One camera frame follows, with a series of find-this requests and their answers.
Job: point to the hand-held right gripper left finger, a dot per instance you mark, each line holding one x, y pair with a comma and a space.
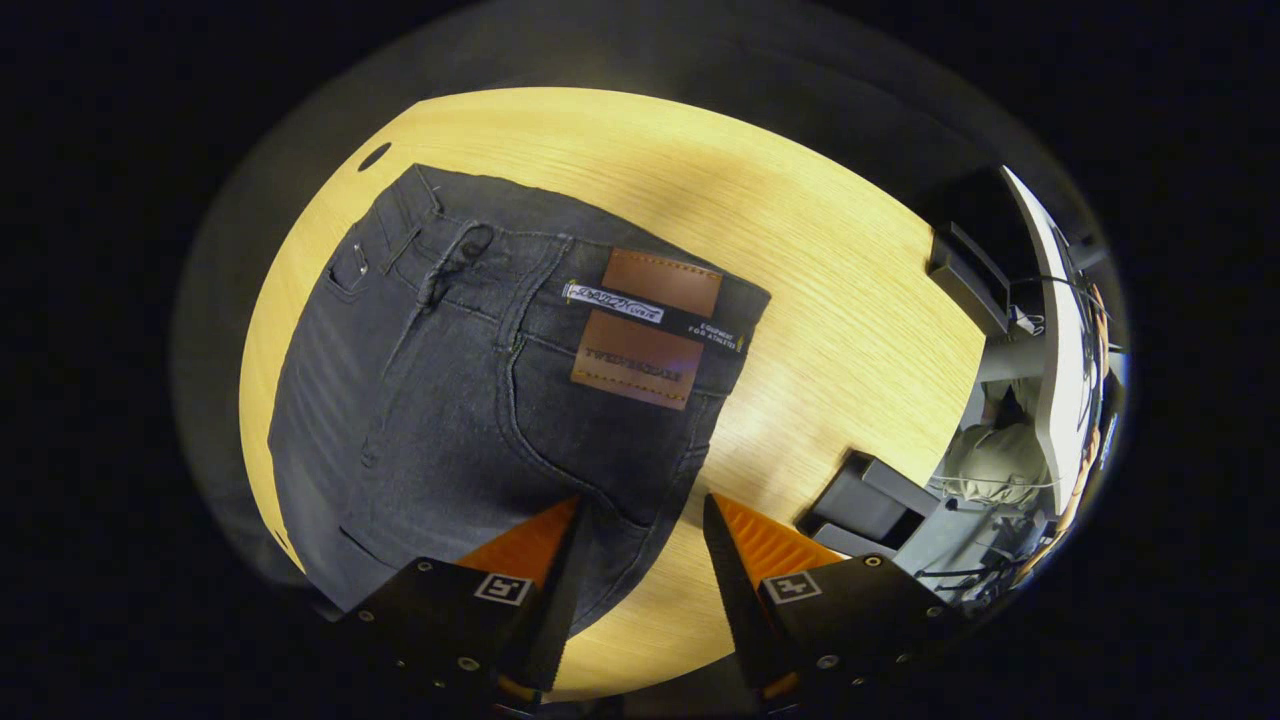
560, 600

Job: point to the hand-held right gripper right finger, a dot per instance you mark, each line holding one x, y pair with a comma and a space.
735, 600

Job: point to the dark grey jeans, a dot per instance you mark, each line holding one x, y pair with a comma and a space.
450, 400

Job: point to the black box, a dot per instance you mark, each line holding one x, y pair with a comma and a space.
965, 280
860, 505

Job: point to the olive green cloth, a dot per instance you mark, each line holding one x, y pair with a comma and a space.
990, 460

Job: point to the white desk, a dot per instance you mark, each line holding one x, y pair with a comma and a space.
1060, 330

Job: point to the black backdrop cloth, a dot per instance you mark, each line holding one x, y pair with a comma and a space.
700, 55

